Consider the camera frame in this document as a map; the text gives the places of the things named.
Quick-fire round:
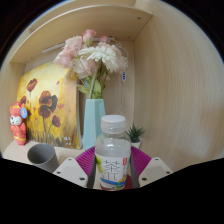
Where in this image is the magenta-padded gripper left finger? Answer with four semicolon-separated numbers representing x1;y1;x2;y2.
52;146;98;189

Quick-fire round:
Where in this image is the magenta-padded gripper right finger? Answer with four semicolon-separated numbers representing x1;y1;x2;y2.
128;145;174;188

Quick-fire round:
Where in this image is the clear plastic drink bottle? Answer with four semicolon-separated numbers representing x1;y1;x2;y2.
94;114;132;191

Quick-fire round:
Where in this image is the small green potted plant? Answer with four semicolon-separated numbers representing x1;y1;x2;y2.
125;123;147;150

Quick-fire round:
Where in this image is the teal faceted vase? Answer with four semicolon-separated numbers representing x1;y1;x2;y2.
82;98;107;150

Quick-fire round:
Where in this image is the grey cup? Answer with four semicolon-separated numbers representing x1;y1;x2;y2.
26;143;60;174

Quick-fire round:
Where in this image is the red plush toy figure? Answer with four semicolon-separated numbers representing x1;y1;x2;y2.
9;101;29;147

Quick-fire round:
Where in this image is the yellow poppy flower painting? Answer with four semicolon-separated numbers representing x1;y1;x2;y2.
16;61;83;150

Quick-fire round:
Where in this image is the pink and white flower bouquet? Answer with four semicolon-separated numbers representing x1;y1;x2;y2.
53;29;129;100

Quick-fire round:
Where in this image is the light wooden shelf unit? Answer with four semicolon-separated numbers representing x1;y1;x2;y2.
9;0;154;64

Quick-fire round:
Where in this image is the white cable with switch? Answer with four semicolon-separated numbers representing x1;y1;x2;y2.
114;43;130;116

